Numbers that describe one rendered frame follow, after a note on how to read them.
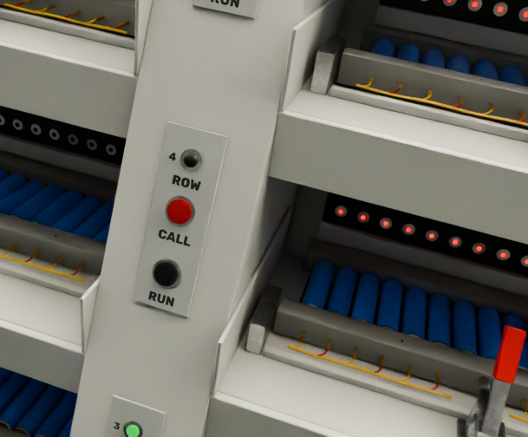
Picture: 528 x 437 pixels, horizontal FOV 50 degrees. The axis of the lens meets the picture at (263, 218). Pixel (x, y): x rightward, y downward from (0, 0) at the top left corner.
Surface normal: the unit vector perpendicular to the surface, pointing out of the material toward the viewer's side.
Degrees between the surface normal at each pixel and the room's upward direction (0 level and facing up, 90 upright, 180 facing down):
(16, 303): 21
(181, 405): 90
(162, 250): 90
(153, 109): 90
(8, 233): 111
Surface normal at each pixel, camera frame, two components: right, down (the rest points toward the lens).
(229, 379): 0.14, -0.84
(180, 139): -0.20, 0.14
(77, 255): -0.25, 0.47
